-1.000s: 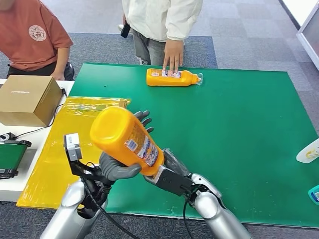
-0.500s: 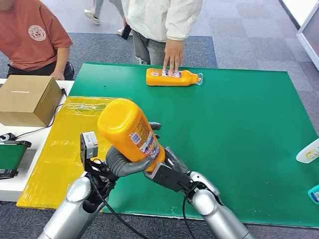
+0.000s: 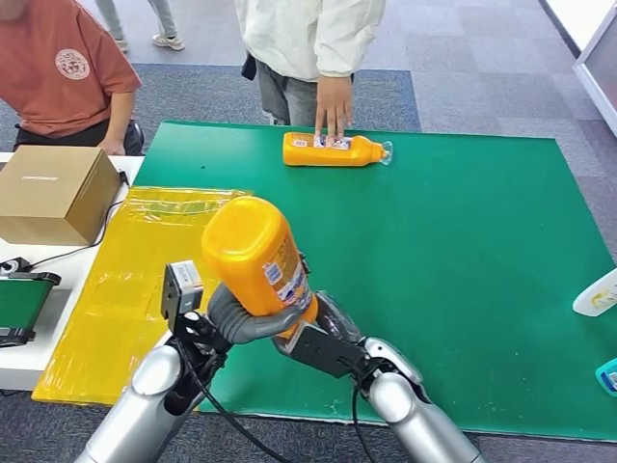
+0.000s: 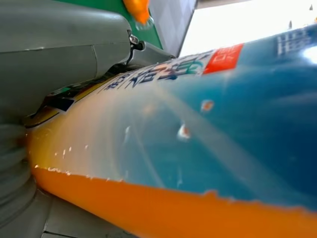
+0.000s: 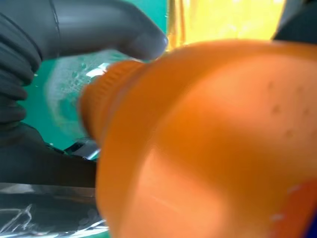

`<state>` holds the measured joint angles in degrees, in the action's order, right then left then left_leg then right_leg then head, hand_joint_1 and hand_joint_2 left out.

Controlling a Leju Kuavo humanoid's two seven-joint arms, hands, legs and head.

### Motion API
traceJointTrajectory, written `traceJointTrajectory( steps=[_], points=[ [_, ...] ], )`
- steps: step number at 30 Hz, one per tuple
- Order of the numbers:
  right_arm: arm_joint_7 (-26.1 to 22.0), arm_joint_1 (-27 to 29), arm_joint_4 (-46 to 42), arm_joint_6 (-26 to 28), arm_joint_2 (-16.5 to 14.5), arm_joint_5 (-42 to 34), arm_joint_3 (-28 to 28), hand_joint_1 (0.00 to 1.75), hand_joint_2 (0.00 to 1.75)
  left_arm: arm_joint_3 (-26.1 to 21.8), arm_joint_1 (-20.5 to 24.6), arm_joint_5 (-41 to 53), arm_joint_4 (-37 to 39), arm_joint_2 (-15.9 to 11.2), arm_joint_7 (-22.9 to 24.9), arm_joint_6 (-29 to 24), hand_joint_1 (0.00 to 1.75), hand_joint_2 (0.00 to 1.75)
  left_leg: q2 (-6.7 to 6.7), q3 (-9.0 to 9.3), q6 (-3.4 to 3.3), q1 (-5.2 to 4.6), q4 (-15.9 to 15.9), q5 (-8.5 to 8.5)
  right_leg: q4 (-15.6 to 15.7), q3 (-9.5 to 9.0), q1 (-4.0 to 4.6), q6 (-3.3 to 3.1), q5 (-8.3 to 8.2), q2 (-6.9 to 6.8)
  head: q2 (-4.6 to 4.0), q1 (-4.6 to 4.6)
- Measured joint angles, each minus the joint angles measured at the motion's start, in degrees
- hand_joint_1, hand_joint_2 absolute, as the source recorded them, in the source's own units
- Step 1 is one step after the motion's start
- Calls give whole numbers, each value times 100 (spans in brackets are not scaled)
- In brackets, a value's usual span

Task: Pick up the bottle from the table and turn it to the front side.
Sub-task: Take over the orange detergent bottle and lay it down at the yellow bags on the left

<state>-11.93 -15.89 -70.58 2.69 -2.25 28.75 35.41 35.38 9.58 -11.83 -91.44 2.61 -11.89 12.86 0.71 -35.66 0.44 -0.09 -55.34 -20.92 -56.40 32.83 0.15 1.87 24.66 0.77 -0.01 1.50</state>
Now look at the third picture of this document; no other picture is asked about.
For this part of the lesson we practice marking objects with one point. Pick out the person's hand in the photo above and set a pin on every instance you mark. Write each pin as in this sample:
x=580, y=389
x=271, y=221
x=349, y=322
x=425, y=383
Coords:
x=333, y=99

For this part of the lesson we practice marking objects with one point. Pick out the green table mat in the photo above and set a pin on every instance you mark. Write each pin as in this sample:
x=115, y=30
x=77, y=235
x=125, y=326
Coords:
x=458, y=243

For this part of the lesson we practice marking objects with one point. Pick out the person walking past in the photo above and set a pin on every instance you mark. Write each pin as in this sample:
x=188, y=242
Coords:
x=164, y=22

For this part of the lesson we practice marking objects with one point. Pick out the white plastic bottle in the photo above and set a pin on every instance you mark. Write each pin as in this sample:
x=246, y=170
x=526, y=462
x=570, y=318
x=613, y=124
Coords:
x=597, y=295

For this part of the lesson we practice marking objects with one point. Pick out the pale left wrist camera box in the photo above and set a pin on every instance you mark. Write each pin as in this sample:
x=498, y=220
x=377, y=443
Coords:
x=180, y=287

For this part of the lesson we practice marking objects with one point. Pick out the person in white jacket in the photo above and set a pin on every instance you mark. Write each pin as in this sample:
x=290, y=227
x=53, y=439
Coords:
x=308, y=32

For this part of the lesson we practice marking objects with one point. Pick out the brown cardboard box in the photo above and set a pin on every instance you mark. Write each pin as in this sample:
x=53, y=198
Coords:
x=53, y=192

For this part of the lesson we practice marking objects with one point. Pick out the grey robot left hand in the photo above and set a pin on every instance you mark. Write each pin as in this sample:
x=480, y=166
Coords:
x=240, y=326

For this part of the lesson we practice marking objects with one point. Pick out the teal plastic object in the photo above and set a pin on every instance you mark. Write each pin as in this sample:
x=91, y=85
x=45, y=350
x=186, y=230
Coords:
x=608, y=378

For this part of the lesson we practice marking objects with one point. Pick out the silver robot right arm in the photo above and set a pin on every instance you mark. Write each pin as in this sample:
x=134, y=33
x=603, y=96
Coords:
x=419, y=422

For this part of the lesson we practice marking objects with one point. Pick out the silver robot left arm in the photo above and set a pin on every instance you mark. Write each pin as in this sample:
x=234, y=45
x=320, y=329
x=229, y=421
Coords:
x=139, y=409

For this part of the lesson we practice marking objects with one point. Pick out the green and black device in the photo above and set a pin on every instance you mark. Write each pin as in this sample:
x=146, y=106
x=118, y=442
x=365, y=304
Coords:
x=19, y=303

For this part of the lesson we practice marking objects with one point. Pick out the white framed board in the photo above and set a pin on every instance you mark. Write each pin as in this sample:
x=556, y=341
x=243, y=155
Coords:
x=603, y=76

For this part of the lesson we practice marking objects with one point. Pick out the orange bottle with label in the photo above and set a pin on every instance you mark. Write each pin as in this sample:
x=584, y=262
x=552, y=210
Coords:
x=359, y=151
x=250, y=255

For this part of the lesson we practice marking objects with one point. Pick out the person in orange shirt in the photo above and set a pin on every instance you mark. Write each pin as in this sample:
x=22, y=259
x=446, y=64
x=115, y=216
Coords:
x=53, y=70

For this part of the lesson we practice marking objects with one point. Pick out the black pouch at hip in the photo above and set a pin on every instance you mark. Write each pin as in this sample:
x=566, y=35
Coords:
x=249, y=67

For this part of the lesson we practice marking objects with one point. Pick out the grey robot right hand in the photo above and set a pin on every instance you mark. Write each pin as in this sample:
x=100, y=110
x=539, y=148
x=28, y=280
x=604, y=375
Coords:
x=327, y=348

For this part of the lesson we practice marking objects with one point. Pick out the yellow plastic bag stack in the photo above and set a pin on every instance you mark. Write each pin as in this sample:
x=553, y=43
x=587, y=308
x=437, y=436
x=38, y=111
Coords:
x=121, y=287

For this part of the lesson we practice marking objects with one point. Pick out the small black gadget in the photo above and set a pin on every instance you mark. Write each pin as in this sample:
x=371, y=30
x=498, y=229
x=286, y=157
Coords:
x=12, y=266

